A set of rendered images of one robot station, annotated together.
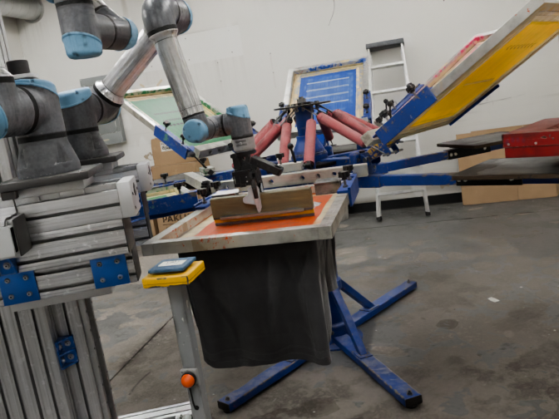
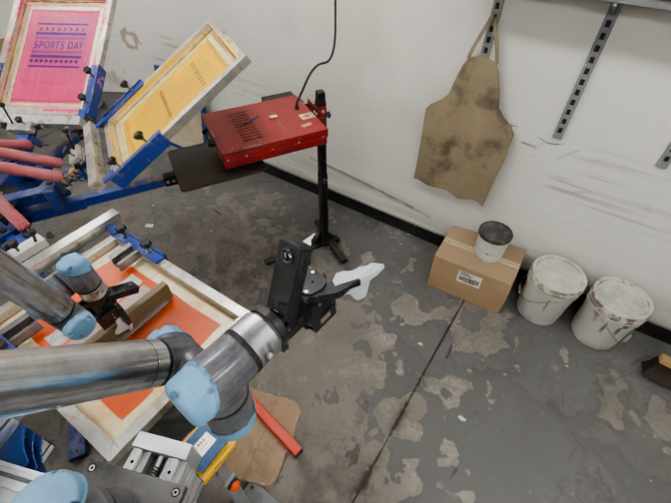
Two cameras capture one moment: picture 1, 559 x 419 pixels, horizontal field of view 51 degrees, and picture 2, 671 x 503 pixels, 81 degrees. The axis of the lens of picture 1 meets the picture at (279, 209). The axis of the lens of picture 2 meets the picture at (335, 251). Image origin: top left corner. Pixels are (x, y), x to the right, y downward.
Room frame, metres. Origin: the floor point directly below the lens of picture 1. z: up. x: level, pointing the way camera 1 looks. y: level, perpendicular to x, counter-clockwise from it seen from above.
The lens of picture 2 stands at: (1.03, 0.53, 2.16)
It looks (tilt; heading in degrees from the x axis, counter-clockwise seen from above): 46 degrees down; 290
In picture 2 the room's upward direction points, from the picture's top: straight up
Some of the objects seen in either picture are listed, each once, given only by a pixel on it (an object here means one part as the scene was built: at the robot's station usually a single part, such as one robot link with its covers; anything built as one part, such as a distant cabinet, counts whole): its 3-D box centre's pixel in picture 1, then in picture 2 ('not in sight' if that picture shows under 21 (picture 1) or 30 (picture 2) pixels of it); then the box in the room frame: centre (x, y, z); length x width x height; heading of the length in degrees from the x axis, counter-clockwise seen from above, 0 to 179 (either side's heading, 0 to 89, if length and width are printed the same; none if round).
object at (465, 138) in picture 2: not in sight; (468, 118); (1.03, -1.71, 1.06); 0.53 x 0.07 x 1.05; 166
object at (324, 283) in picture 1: (328, 274); not in sight; (1.93, -0.13, 0.74); 0.46 x 0.04 x 0.42; 166
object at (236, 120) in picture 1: (238, 121); (78, 273); (1.97, 0.09, 1.30); 0.09 x 0.08 x 0.11; 75
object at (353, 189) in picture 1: (348, 189); (139, 249); (2.19, -0.27, 0.97); 0.30 x 0.05 x 0.07; 166
